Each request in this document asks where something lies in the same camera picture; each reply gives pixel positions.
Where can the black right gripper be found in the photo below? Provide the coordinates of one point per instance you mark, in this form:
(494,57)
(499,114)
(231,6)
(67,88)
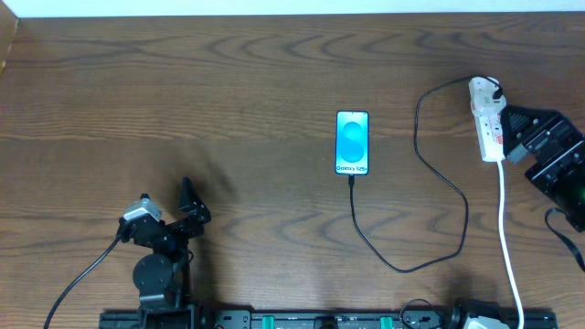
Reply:
(547,149)

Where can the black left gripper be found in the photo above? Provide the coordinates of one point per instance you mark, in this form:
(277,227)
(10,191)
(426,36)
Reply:
(170,229)

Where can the blue smartphone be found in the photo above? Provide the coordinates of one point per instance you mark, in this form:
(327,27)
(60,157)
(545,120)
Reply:
(352,143)

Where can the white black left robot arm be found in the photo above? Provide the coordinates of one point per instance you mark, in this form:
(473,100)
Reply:
(163,276)

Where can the white USB charger adapter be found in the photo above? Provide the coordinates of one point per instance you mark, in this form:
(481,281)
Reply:
(487,97)

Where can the white power strip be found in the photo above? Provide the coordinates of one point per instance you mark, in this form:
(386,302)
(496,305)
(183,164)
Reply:
(490,137)

